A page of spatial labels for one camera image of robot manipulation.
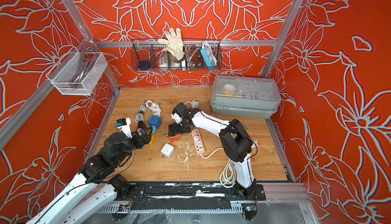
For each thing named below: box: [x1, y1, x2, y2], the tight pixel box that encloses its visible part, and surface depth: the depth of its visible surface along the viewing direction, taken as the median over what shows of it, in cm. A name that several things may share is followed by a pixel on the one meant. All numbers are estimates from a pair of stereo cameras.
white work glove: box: [157, 27, 186, 63], surface depth 91 cm
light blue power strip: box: [200, 45, 218, 68], surface depth 89 cm
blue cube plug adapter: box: [148, 115, 163, 130], surface depth 93 cm
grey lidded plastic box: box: [210, 74, 282, 119], surface depth 94 cm
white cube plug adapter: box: [160, 143, 175, 159], surface depth 84 cm
